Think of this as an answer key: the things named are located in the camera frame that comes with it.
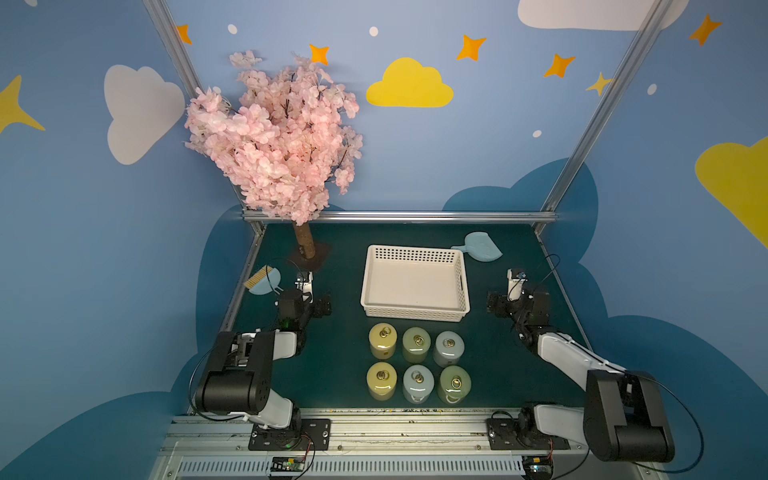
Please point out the right aluminium frame post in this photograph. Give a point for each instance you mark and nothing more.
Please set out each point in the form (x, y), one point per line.
(641, 45)

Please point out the teal dustpan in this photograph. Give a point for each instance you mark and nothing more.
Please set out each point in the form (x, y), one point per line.
(480, 247)

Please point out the aluminium front rail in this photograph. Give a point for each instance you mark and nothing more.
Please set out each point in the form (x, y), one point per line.
(379, 443)

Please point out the yellow tea canister back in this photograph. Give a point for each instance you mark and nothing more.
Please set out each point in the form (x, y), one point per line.
(383, 340)

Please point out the right controller board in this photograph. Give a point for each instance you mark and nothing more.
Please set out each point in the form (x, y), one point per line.
(537, 468)

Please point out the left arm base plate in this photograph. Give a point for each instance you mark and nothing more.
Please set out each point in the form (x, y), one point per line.
(312, 434)

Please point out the pink cherry blossom tree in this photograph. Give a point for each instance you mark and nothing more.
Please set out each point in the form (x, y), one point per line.
(283, 143)

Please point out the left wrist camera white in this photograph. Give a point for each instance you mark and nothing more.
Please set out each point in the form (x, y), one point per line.
(304, 283)

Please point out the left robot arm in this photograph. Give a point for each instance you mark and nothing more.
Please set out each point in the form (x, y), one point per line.
(236, 380)

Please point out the green tea canister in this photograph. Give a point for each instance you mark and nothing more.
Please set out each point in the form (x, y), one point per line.
(454, 385)
(416, 345)

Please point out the green tea canister back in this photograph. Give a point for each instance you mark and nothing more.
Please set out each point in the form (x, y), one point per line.
(416, 345)

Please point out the teal hand brush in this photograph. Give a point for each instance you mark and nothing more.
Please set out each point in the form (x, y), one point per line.
(265, 281)

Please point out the white perforated plastic basket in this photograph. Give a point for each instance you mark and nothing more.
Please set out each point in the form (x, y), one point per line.
(415, 283)

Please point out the grey-blue tea canister back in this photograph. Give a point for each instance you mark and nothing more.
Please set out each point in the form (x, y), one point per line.
(448, 349)

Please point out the olive yellow tea canister front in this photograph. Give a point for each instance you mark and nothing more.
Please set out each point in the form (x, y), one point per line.
(381, 379)

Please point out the controller board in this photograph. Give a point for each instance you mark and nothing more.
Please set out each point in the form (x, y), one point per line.
(287, 466)
(537, 468)

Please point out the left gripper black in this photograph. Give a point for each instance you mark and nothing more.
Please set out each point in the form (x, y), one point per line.
(318, 305)

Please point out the dark metal tree base plate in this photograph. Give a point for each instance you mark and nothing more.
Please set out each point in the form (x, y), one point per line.
(298, 256)

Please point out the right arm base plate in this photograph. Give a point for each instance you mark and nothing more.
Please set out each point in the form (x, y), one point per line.
(502, 434)

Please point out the aluminium frame post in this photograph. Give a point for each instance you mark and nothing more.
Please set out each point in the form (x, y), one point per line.
(166, 27)
(641, 45)

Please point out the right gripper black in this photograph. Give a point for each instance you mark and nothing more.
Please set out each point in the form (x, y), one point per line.
(498, 303)

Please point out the back aluminium frame bar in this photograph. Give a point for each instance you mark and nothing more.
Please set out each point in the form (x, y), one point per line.
(436, 217)

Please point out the left aluminium frame post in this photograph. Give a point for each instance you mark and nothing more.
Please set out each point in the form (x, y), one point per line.
(166, 27)

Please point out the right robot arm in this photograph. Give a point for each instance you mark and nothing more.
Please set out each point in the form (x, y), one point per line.
(623, 417)

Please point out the pale blue tea canister front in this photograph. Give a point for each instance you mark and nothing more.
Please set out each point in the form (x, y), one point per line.
(418, 383)

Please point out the left controller board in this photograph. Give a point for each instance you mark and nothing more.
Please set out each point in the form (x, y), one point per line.
(287, 466)

